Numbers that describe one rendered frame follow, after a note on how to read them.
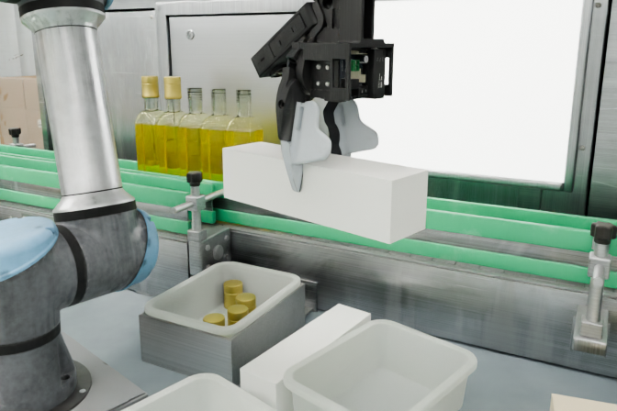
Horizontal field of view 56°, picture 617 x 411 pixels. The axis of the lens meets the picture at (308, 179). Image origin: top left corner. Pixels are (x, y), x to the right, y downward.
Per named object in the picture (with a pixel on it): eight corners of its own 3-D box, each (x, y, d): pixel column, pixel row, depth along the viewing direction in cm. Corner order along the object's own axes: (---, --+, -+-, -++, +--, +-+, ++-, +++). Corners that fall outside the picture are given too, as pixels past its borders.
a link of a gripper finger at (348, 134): (375, 187, 61) (362, 105, 57) (332, 178, 65) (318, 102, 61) (391, 174, 63) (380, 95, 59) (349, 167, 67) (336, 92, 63)
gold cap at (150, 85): (157, 95, 123) (155, 75, 122) (161, 97, 120) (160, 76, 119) (140, 96, 121) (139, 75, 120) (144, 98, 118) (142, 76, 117)
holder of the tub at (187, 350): (319, 312, 105) (319, 272, 103) (232, 390, 81) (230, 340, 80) (241, 294, 113) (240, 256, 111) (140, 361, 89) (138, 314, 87)
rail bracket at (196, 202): (238, 224, 112) (236, 161, 109) (182, 251, 97) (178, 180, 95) (226, 222, 113) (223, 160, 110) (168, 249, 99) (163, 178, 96)
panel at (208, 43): (573, 189, 100) (596, -16, 93) (572, 193, 98) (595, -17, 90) (171, 147, 141) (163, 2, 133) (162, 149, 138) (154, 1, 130)
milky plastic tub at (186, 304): (307, 322, 100) (307, 275, 98) (232, 388, 81) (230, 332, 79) (224, 302, 108) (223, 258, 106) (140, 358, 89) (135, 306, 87)
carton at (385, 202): (389, 244, 53) (392, 181, 52) (223, 197, 69) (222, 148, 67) (425, 228, 57) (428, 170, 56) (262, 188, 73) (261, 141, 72)
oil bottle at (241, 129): (265, 218, 117) (263, 114, 112) (251, 226, 112) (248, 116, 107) (242, 215, 120) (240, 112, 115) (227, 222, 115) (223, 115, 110)
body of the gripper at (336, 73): (345, 108, 53) (348, -30, 50) (280, 102, 58) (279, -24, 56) (393, 102, 58) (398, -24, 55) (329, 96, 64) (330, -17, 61)
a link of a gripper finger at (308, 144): (311, 197, 54) (330, 101, 54) (268, 186, 58) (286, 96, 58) (332, 200, 56) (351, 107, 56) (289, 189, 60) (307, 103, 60)
